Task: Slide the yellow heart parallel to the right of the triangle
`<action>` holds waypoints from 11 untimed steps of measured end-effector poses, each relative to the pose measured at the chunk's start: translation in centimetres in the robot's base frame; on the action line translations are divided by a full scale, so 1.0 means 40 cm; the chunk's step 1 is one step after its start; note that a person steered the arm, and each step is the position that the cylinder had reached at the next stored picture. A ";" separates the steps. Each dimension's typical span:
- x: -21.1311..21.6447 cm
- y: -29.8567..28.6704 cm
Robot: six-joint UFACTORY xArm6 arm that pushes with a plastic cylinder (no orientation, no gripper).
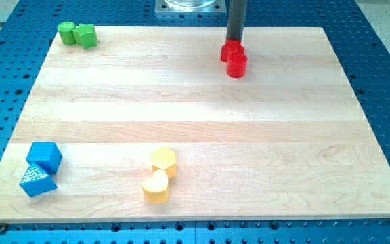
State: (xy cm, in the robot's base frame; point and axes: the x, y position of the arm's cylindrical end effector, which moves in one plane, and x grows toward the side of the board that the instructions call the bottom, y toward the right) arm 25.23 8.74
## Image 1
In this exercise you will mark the yellow heart block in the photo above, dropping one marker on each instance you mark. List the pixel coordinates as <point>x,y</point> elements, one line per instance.
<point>156,187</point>

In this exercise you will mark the blue triangle block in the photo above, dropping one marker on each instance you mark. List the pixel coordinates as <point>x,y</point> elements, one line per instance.
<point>36,181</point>

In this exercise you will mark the yellow hexagon block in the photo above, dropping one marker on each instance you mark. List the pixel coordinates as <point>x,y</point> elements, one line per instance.
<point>164,159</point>

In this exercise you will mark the red block behind cylinder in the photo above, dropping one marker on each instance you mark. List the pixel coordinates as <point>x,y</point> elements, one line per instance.
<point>229,47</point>

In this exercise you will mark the wooden board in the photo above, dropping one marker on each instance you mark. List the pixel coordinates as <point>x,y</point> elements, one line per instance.
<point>289,140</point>

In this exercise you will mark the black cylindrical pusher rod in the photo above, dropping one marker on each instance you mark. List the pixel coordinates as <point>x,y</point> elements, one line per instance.
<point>236,20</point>

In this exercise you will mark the green star block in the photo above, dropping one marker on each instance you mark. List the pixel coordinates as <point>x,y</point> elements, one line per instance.
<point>85,36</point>

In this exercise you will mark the blue cube block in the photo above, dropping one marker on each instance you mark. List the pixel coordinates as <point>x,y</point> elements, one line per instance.
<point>46,155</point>

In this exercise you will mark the green cylinder block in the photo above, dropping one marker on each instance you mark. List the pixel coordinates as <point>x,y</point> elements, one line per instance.
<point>65,31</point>

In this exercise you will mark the left board clamp screw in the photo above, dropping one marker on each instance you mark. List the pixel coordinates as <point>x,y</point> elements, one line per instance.
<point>3,227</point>

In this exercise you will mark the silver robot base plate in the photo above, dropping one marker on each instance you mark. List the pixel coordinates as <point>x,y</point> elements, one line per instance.
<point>190,7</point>

